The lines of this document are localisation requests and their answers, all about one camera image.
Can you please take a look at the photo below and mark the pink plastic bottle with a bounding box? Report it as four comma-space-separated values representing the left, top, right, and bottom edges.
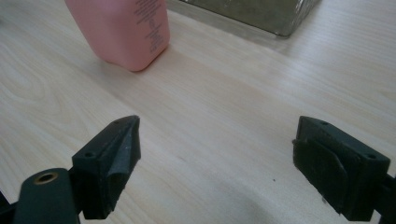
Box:
64, 0, 172, 73

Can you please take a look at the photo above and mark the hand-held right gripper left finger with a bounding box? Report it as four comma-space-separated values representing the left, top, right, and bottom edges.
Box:
71, 115, 142, 220

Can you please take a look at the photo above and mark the grey metal box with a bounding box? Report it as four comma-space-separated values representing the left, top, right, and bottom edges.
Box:
166, 0, 322, 39

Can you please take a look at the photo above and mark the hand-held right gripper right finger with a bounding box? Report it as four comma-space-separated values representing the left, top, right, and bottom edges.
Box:
291, 115, 391, 222

